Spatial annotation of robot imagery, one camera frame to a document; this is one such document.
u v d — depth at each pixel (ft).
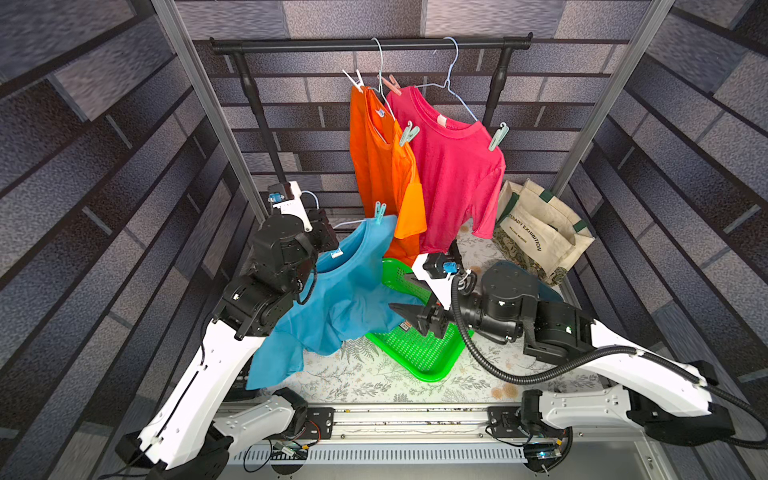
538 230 2.96
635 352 1.26
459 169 2.50
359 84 2.44
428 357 2.79
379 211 2.28
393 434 2.40
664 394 1.27
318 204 3.86
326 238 1.68
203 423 1.25
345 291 2.19
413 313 1.47
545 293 3.05
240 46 1.90
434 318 1.42
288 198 1.54
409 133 1.97
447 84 2.15
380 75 2.49
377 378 2.67
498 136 2.03
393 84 2.54
